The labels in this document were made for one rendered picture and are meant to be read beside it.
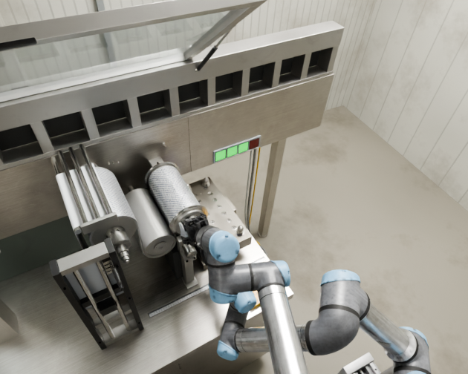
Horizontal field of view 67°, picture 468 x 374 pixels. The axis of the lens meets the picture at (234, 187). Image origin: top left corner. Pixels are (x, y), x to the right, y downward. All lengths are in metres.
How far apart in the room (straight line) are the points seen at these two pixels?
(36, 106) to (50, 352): 0.87
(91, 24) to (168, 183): 0.73
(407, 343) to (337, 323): 0.38
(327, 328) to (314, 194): 2.17
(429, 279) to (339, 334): 1.97
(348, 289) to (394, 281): 1.75
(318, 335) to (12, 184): 1.08
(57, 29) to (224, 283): 0.67
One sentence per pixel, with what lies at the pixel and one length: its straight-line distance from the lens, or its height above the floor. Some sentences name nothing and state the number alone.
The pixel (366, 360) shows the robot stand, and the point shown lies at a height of 0.77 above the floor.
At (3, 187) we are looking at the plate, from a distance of 1.40.
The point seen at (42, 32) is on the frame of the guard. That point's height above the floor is 1.99.
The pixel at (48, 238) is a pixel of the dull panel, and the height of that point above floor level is 1.05.
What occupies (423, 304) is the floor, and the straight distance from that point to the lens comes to 2.86.
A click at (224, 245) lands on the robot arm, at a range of 0.91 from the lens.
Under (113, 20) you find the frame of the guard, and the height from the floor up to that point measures 1.99.
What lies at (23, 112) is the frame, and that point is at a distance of 1.24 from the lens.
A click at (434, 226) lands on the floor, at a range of 3.33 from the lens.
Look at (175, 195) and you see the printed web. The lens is 1.28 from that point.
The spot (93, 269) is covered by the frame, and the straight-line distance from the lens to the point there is 1.11.
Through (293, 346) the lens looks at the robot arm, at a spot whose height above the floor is 1.43.
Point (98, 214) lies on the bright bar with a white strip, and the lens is 1.08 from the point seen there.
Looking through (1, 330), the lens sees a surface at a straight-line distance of 1.56.
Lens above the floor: 2.26
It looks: 47 degrees down
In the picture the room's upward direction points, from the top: 4 degrees clockwise
